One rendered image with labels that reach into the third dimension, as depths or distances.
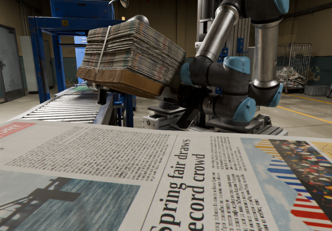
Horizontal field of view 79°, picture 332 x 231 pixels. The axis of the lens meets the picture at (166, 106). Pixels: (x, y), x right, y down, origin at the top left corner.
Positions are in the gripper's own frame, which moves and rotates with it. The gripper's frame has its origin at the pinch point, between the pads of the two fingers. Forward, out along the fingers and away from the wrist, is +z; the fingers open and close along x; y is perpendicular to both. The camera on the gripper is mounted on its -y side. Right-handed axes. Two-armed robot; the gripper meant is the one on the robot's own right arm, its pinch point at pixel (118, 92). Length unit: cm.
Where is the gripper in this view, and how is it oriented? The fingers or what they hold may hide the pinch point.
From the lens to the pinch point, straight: 111.0
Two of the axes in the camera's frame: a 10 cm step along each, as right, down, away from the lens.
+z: 6.9, 1.6, -7.0
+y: 2.6, -9.6, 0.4
